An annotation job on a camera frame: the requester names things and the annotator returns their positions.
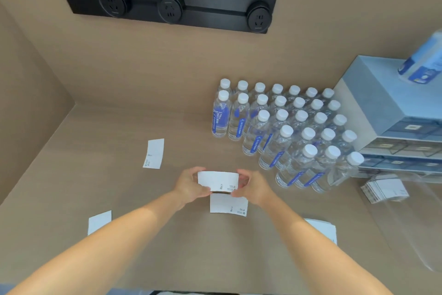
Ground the person's right hand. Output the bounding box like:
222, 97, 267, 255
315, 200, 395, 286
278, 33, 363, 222
230, 169, 277, 208

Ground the person's left hand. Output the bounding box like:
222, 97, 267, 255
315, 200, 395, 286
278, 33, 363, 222
172, 166, 211, 210

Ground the white paper cup sleeve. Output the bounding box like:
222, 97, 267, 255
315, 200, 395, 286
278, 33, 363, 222
209, 193, 249, 217
87, 211, 112, 236
198, 171, 240, 192
143, 138, 165, 170

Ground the person's right forearm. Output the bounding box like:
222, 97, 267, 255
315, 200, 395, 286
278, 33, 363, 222
258, 197, 395, 295

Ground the person's left forearm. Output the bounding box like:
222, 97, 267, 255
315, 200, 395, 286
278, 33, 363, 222
6, 192, 184, 295

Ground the group of clear water bottles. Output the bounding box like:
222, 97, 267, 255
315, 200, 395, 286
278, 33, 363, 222
211, 78, 365, 194

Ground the stack of white paper sleeves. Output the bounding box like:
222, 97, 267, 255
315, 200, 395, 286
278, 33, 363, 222
303, 218, 338, 246

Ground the bagged bundle of paper sleeves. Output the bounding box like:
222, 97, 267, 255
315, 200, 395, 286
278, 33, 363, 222
361, 174, 410, 204

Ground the blue drawer organizer cabinet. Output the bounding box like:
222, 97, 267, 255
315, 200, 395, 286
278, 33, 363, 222
333, 55, 442, 182

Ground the round black power socket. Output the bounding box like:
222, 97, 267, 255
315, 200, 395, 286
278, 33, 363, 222
98, 0, 132, 19
246, 1, 273, 34
157, 0, 186, 25

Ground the clear plastic bag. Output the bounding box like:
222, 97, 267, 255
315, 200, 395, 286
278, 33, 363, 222
360, 171, 442, 272

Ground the black wall power track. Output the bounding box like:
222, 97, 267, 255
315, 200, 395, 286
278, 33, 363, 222
53, 0, 277, 34

